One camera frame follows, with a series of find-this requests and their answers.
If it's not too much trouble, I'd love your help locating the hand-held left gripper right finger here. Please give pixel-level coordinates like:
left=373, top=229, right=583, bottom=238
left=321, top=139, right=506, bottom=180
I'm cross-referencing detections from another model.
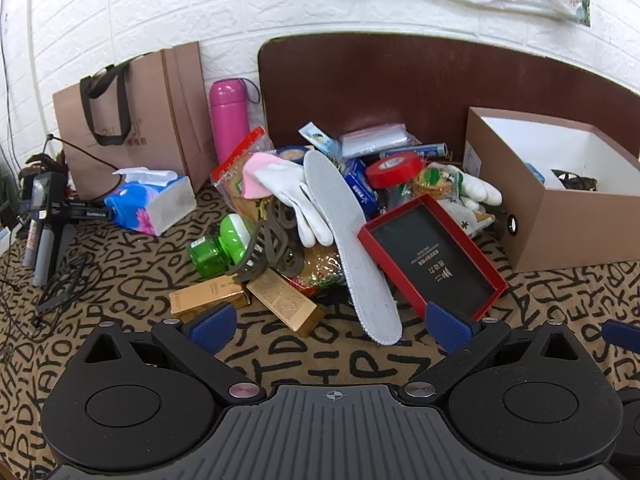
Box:
left=397, top=300, right=581, bottom=406

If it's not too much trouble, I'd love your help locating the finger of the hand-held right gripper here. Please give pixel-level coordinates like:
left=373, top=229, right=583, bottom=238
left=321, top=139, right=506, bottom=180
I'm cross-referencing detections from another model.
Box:
left=601, top=319, right=640, bottom=358

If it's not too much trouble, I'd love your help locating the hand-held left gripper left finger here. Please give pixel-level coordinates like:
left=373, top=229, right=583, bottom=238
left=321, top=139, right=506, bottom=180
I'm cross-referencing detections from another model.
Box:
left=82, top=304, right=266, bottom=406

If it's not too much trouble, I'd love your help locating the white glove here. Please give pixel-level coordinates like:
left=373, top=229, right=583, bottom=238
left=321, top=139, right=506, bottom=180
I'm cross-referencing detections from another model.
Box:
left=254, top=162, right=334, bottom=249
left=449, top=164, right=503, bottom=212

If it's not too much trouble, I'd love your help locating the gold cardboard box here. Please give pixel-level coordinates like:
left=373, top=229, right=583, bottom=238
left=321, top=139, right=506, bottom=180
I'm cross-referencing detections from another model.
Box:
left=246, top=267, right=327, bottom=339
left=169, top=280, right=252, bottom=324

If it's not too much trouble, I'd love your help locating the red box lid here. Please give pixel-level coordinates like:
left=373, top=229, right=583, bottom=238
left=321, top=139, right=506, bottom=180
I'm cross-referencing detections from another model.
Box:
left=357, top=193, right=510, bottom=322

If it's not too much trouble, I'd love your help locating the green plastic bottle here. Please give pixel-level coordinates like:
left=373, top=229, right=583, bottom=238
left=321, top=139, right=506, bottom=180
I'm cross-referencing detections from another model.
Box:
left=187, top=213, right=257, bottom=281

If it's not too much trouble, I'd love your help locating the grey hair claw clip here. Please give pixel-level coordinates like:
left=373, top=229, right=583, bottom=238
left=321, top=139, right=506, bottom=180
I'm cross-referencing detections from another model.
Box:
left=222, top=197, right=307, bottom=284

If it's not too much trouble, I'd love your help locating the leaf print cloth pouch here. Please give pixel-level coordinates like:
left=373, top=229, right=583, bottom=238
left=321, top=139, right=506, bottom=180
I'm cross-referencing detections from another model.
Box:
left=437, top=195, right=497, bottom=237

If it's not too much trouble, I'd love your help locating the grey shoe insole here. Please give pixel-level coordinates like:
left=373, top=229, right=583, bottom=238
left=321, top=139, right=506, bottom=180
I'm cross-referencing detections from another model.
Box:
left=302, top=150, right=404, bottom=346

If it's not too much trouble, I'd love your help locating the brown cardboard shoe box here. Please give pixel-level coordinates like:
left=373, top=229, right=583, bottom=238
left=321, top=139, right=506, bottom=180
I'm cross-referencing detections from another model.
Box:
left=462, top=106, right=640, bottom=274

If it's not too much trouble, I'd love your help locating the blue pink tissue pack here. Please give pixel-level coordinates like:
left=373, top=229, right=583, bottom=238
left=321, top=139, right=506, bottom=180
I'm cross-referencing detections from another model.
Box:
left=103, top=167, right=197, bottom=237

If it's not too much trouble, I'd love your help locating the cookie packet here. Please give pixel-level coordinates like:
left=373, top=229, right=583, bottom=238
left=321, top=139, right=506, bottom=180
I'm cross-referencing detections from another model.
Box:
left=411, top=165, right=457, bottom=200

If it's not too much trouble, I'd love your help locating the pink cloth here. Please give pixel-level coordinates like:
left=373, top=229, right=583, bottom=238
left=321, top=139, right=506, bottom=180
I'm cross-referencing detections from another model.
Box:
left=240, top=152, right=287, bottom=202

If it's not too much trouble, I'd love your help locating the red-zip clear snack bag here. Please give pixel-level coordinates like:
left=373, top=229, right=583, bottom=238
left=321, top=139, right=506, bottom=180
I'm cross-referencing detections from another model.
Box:
left=209, top=126, right=282, bottom=223

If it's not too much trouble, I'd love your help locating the blue cardboard box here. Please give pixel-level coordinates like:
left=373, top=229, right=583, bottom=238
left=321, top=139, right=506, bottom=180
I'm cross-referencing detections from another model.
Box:
left=344, top=157, right=382, bottom=217

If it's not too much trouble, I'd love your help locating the red tape roll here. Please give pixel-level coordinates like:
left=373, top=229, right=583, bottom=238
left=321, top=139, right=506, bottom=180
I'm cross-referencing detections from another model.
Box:
left=364, top=150, right=424, bottom=190

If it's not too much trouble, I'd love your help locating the blue marker pen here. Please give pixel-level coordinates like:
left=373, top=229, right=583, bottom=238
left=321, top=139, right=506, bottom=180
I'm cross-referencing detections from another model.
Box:
left=379, top=142, right=449, bottom=160

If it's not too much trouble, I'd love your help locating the clear zip bag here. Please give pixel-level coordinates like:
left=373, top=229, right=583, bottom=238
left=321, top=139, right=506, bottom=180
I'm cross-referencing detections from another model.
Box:
left=339, top=123, right=422, bottom=159

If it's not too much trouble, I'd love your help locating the pink thermos bottle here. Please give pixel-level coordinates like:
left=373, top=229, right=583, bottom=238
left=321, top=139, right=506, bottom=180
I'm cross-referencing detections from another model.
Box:
left=208, top=79, right=252, bottom=167

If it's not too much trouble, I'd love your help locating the white blue sachet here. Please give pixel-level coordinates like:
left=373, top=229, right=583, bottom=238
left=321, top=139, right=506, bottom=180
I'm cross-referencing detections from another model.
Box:
left=298, top=121, right=347, bottom=157

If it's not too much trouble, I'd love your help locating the brown paper gift bag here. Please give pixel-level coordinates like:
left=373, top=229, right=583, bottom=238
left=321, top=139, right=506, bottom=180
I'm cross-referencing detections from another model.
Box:
left=52, top=41, right=217, bottom=202

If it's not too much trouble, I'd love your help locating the dark brown wooden board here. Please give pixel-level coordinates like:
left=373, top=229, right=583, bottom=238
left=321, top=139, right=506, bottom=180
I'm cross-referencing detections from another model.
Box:
left=257, top=32, right=640, bottom=162

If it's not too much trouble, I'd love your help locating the black cable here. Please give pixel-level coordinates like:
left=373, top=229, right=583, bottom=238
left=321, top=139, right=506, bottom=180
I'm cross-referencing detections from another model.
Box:
left=0, top=252, right=91, bottom=328

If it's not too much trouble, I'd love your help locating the black camera rig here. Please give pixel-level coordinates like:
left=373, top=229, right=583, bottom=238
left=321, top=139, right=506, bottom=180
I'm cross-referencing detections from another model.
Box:
left=17, top=134, right=112, bottom=287

